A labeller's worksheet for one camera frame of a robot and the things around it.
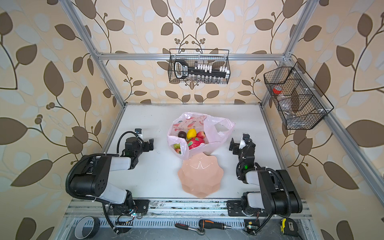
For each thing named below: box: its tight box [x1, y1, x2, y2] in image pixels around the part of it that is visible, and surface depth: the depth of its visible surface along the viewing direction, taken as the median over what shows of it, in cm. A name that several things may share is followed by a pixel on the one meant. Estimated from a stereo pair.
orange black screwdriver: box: [198, 219, 232, 230], surface depth 69 cm
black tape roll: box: [74, 216, 101, 240], surface depth 69 cm
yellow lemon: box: [186, 128, 197, 140], surface depth 100 cm
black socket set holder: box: [174, 59, 228, 79], surface depth 84 cm
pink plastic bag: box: [167, 112, 236, 160], surface depth 76 cm
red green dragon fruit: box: [187, 133, 206, 150], surface depth 91 cm
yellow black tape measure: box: [280, 217, 302, 240], surface depth 68 cm
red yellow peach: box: [196, 131, 206, 139], surface depth 101 cm
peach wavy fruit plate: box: [178, 152, 224, 199], surface depth 86 cm
